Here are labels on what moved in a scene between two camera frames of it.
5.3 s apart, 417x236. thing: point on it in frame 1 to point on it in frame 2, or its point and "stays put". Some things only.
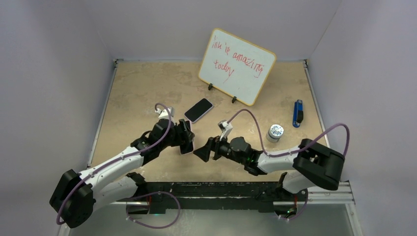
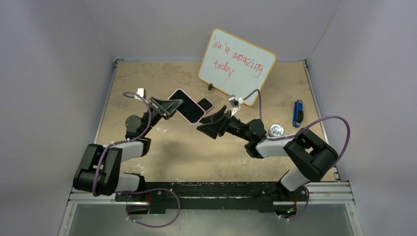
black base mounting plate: [253, 196] stays put
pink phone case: [187, 148] to [189, 109]
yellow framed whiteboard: [236, 67] stays put
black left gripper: [184, 130] to [167, 108]
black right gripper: [213, 144] to [211, 127]
